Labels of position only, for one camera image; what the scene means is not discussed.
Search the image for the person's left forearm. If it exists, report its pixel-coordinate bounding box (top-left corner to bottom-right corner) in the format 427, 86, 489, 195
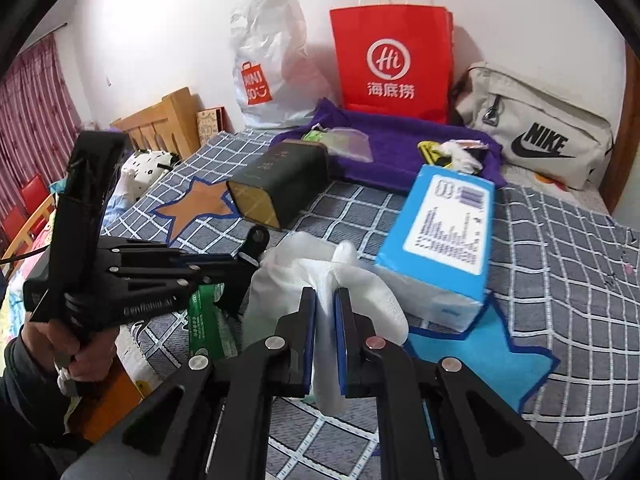
0, 336, 76, 480

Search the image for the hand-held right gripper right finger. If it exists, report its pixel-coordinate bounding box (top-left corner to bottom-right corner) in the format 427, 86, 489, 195
335, 287, 585, 480

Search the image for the blue cardboard box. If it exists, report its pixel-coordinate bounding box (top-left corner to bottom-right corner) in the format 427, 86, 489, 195
374, 164, 496, 334

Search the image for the brown wooden door frame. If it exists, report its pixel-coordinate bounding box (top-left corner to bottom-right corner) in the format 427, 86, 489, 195
599, 42, 640, 217

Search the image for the white plastic shopping bag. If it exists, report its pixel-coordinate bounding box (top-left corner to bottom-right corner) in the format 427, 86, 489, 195
230, 0, 334, 129

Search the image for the red chair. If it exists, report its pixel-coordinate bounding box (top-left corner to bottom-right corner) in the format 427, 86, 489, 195
0, 174, 55, 263

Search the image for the white spotted pillow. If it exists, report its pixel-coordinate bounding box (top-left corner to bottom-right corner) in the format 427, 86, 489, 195
119, 149, 177, 197

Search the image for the wooden headboard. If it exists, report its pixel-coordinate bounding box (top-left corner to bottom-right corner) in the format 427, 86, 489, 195
110, 87, 202, 157

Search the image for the patterned flat box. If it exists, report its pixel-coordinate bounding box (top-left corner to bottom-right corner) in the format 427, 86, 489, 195
196, 106, 227, 149

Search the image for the purple towel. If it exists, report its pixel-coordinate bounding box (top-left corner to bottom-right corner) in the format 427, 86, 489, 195
270, 97, 504, 195

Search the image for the red paper shopping bag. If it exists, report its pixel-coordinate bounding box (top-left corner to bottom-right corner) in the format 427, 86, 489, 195
329, 0, 454, 125

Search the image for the clear pouch with green contents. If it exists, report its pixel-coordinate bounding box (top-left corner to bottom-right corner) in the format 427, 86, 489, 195
324, 126, 374, 164

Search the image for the dark green tea tin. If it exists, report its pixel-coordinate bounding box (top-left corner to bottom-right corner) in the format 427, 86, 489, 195
225, 139, 329, 231

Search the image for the white sock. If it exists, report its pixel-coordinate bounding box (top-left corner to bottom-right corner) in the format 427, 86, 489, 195
439, 139, 485, 174

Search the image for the grey waist bag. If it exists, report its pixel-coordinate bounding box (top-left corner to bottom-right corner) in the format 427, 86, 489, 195
454, 61, 617, 192

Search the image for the white tissue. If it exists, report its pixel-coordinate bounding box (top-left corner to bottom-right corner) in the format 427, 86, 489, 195
242, 232, 412, 417

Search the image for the grey checked bedsheet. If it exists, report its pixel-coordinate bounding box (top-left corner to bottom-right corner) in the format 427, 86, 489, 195
97, 127, 640, 480

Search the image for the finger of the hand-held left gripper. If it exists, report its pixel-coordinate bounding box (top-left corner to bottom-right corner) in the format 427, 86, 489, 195
200, 264, 257, 317
200, 224, 271, 282

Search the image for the red patterned curtain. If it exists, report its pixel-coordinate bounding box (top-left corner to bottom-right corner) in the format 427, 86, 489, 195
0, 37, 83, 188

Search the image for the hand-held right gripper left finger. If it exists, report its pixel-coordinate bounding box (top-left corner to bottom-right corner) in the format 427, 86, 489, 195
62, 287, 319, 480

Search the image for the person's left hand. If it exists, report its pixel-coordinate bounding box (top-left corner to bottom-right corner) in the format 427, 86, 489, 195
22, 312, 122, 397

